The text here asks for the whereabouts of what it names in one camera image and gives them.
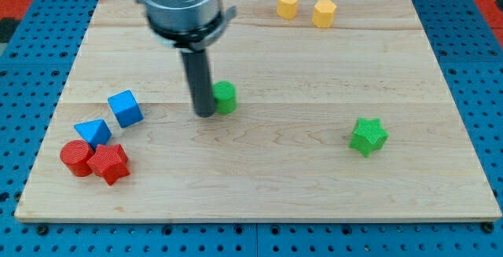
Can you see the blue triangle block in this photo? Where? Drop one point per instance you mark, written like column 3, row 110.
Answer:
column 94, row 132

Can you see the red star block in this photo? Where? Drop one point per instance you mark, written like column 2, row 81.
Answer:
column 109, row 162

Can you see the green cylinder block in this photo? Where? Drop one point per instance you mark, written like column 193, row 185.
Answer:
column 225, row 95

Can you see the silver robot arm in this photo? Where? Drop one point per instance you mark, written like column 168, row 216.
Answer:
column 191, row 26

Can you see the yellow hexagon block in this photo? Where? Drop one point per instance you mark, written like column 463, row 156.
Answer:
column 324, row 13

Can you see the red cylinder block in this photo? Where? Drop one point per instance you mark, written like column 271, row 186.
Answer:
column 74, row 155

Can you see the green star block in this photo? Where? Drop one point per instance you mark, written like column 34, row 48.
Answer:
column 368, row 136

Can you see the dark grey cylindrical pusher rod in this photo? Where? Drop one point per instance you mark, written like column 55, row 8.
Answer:
column 198, row 74

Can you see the blue cube block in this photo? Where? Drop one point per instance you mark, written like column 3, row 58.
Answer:
column 125, row 108

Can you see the yellow heart block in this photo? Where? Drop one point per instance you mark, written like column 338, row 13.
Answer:
column 287, row 9

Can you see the light wooden board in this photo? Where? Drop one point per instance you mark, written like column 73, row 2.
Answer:
column 283, row 155

